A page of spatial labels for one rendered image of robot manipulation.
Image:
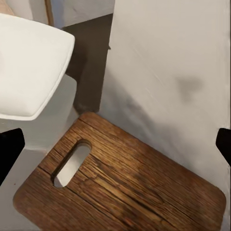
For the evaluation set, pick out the fixed window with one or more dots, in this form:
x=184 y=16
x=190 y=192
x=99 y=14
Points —
x=62 y=13

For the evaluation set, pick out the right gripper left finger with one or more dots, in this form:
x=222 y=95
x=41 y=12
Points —
x=11 y=144

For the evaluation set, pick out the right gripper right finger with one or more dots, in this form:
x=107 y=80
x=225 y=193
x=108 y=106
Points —
x=223 y=143

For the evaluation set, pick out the cutting board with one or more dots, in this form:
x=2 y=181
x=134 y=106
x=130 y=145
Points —
x=123 y=185

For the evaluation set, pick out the bowl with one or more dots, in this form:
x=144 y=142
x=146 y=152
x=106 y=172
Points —
x=33 y=60

